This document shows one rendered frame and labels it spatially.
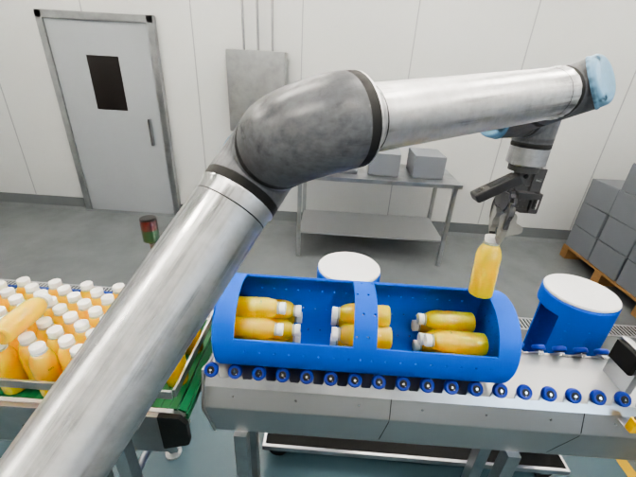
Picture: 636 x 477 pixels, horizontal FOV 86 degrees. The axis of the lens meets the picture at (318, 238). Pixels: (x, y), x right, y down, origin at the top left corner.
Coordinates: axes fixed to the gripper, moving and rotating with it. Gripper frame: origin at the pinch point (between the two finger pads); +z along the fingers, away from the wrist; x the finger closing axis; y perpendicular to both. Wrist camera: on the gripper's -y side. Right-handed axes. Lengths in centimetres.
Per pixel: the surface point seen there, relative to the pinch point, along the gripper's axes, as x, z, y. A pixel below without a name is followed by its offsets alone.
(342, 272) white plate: 41, 40, -37
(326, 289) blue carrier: 13, 30, -44
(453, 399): -11, 51, -2
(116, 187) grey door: 321, 108, -313
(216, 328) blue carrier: -13, 29, -75
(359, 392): -11, 52, -32
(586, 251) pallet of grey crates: 249, 114, 233
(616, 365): 2, 44, 55
